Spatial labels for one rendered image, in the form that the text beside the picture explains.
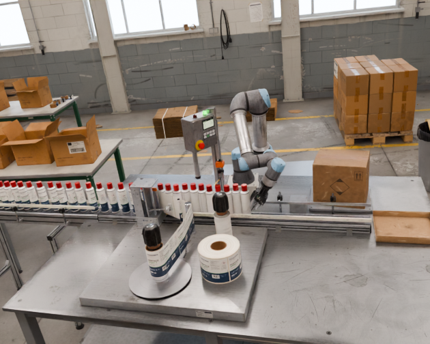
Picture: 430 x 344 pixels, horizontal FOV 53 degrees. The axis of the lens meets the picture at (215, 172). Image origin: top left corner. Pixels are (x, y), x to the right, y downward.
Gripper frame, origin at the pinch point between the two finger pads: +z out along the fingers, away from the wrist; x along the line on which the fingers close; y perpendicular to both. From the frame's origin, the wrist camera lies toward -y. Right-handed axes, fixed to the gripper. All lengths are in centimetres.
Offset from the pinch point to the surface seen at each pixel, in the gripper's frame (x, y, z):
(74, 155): -149, -93, 93
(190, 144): -48, 0, -18
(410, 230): 79, 2, -34
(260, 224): 7.9, 5.3, 4.2
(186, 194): -38.0, 2.0, 11.3
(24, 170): -184, -80, 124
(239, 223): -2.4, 5.3, 10.3
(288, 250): 24.8, 24.8, -2.1
